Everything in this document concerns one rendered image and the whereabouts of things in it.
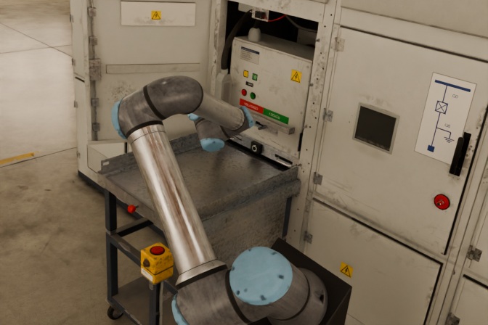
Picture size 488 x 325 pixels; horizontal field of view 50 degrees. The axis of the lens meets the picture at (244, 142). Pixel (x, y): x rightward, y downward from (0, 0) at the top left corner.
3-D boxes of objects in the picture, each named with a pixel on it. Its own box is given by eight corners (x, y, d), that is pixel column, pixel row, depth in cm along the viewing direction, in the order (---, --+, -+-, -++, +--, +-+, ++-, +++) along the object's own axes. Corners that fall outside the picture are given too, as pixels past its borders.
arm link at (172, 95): (175, 59, 148) (248, 104, 212) (140, 80, 151) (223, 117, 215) (190, 94, 145) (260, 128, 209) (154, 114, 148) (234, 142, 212)
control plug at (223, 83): (219, 109, 255) (222, 75, 248) (213, 107, 258) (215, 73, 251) (231, 107, 261) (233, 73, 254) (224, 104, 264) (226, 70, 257)
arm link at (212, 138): (223, 136, 202) (214, 111, 208) (198, 149, 205) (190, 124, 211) (233, 144, 210) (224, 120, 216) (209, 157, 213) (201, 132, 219)
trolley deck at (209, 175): (186, 247, 194) (187, 233, 192) (97, 183, 232) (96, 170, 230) (299, 192, 240) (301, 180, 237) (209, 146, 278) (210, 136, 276)
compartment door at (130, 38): (86, 139, 261) (80, -12, 231) (206, 131, 283) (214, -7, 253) (87, 145, 255) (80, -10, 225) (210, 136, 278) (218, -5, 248)
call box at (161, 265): (154, 286, 171) (154, 260, 167) (139, 273, 176) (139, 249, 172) (173, 276, 177) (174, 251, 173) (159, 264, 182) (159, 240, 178)
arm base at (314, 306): (341, 298, 145) (329, 287, 137) (296, 350, 143) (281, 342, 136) (298, 257, 158) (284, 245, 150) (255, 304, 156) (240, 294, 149)
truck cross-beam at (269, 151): (299, 173, 242) (301, 161, 239) (220, 134, 275) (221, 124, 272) (306, 170, 245) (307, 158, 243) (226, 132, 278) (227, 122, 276)
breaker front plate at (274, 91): (296, 162, 242) (310, 62, 222) (224, 128, 271) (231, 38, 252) (298, 161, 243) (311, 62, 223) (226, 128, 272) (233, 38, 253)
